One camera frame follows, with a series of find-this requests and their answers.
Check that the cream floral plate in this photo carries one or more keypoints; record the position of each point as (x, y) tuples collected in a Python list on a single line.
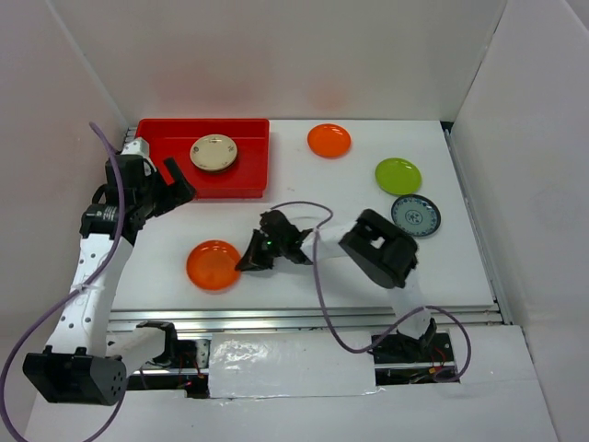
[(213, 153)]

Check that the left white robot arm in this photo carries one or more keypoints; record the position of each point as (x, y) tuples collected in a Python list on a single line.
[(80, 364)]

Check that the green plate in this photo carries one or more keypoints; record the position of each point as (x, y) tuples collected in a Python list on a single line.
[(398, 176)]

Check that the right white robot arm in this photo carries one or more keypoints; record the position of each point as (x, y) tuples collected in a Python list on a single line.
[(383, 252)]

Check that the white foil cover plate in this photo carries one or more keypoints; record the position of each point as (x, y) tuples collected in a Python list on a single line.
[(286, 364)]

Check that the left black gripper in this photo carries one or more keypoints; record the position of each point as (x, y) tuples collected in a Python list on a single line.
[(177, 193)]

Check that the red plastic bin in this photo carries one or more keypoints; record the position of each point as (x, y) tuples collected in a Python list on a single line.
[(247, 177)]

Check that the blue white patterned plate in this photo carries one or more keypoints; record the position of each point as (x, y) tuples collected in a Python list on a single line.
[(416, 215)]

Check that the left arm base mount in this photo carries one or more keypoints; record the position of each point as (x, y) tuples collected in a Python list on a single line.
[(186, 372)]

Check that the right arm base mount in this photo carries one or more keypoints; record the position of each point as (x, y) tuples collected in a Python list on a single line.
[(398, 361)]

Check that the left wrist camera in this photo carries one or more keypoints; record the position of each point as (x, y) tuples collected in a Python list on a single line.
[(137, 146)]

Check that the orange plate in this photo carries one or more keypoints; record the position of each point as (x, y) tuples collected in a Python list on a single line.
[(211, 265), (329, 140)]

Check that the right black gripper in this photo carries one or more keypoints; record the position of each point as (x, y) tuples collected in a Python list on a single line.
[(254, 257)]

